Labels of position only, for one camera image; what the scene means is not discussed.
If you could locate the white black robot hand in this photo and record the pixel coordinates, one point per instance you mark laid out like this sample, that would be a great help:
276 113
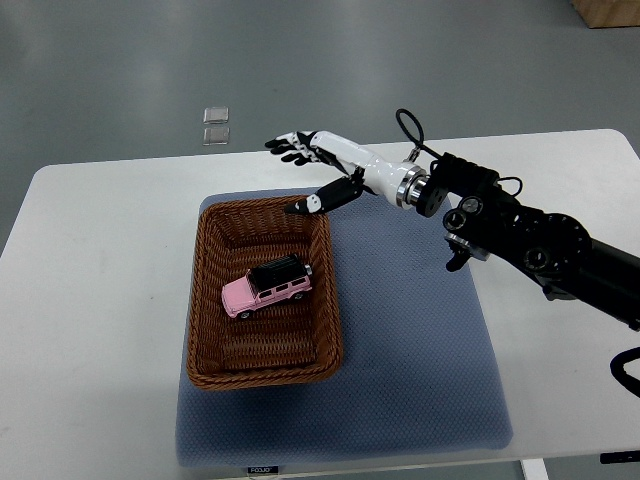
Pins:
398 182

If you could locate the pink toy car black roof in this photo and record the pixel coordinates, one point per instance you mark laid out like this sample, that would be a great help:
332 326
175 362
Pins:
285 278

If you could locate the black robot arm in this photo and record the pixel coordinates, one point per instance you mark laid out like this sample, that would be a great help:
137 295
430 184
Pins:
552 249

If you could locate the brown wicker basket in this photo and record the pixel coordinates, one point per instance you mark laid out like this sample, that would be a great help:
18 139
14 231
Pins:
298 341

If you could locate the lower clear floor tile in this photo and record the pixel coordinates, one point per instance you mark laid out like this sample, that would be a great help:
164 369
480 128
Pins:
216 135

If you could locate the clear floor tile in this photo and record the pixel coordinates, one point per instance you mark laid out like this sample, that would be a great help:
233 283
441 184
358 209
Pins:
216 115
216 135

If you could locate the upper clear floor tile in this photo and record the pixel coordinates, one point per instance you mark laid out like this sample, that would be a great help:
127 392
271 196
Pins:
216 115

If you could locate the blue grey foam mat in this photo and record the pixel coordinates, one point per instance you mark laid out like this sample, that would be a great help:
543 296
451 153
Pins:
419 374

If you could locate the wooden box corner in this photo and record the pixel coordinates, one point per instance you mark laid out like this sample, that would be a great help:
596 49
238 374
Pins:
608 13

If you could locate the white table leg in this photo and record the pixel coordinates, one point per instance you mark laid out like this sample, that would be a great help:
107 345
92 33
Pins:
534 469

